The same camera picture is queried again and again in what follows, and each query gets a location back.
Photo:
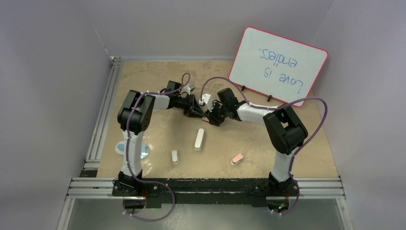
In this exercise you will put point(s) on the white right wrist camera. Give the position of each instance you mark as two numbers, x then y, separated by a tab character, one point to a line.
207	100

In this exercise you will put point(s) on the pink framed whiteboard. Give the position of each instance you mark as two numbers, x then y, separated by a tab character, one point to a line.
276	66

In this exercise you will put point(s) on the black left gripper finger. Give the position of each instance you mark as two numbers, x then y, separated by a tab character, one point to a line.
194	114
195	106

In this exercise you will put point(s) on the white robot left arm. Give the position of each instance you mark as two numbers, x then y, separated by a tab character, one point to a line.
134	118

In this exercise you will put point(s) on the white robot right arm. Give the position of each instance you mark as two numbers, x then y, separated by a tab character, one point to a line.
286	131

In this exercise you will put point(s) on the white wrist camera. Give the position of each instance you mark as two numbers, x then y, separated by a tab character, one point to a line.
188	89
207	100

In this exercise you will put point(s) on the red white staple box sleeve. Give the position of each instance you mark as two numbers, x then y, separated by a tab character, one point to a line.
205	119

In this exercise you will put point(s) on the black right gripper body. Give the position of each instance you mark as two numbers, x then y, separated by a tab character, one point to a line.
218	115

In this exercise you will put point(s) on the blue hair clip package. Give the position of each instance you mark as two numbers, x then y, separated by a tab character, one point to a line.
145	150

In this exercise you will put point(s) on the long white stapler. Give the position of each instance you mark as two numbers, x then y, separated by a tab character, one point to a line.
199	139

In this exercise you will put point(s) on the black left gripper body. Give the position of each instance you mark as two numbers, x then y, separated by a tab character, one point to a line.
185	104

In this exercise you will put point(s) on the aluminium frame rails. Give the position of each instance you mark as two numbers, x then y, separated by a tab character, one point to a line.
89	204

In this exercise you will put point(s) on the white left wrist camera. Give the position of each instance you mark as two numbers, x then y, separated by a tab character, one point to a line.
188	89

